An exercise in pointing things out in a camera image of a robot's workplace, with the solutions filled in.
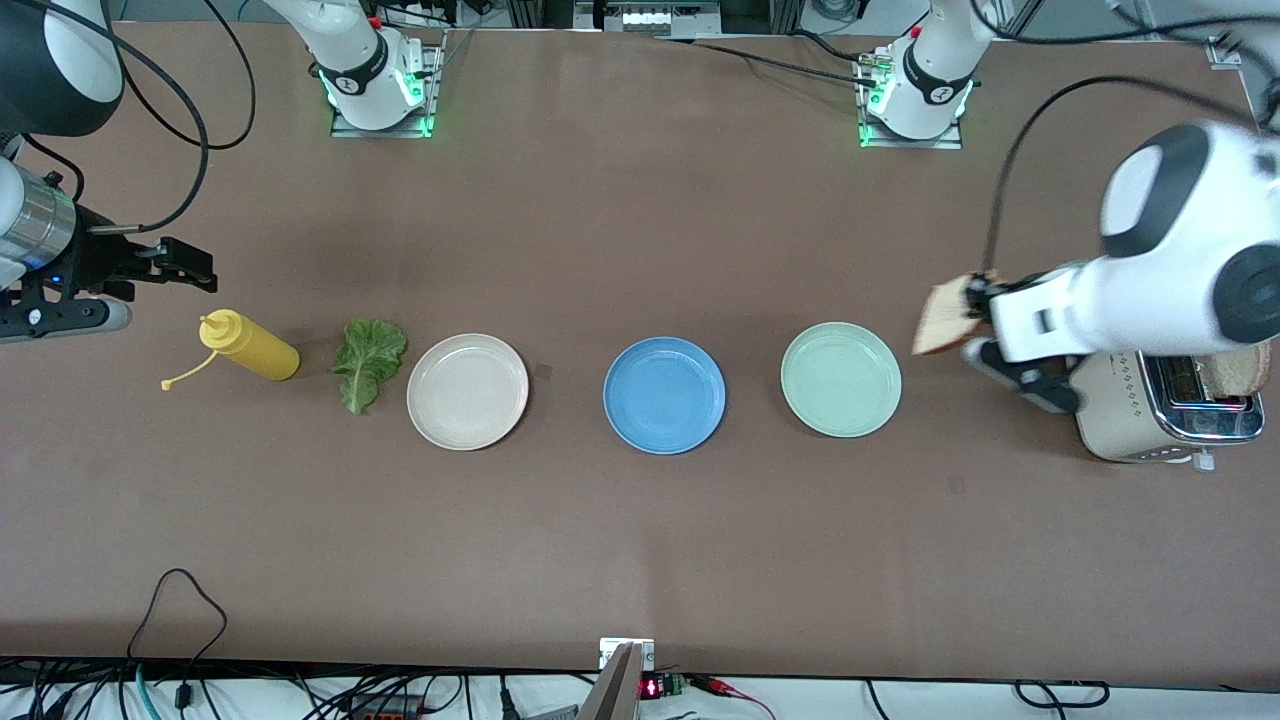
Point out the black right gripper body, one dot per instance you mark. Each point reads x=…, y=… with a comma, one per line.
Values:
x=103, y=262

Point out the toasted bread slice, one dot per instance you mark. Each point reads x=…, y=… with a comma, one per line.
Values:
x=940, y=320
x=1240, y=372

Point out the yellow mustard squeeze bottle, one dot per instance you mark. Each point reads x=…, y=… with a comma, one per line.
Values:
x=255, y=352

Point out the green lettuce leaf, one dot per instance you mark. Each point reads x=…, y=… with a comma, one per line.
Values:
x=368, y=360

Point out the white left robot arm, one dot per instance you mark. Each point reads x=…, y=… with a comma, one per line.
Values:
x=1180, y=290

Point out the light green round plate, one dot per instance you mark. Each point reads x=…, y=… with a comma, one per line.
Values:
x=841, y=379

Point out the beige round plate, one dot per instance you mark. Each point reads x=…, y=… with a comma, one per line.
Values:
x=467, y=391

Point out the blue round plate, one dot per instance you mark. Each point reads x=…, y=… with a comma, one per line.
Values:
x=664, y=395

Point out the cream and chrome toaster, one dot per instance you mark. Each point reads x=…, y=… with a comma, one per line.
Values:
x=1130, y=420

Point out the grey device with light strip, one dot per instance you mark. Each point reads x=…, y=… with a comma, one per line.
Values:
x=650, y=18

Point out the circuit board with red display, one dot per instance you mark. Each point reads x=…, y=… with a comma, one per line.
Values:
x=662, y=687

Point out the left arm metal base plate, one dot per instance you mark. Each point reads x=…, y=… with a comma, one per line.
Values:
x=950, y=143

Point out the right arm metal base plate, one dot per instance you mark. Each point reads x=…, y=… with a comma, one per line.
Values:
x=345, y=128

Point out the metal table corner bracket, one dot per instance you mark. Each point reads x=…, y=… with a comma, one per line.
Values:
x=1225, y=52

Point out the small white bracket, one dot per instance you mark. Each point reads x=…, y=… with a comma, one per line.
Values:
x=610, y=650

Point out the grey camera pole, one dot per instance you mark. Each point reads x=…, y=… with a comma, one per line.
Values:
x=612, y=690

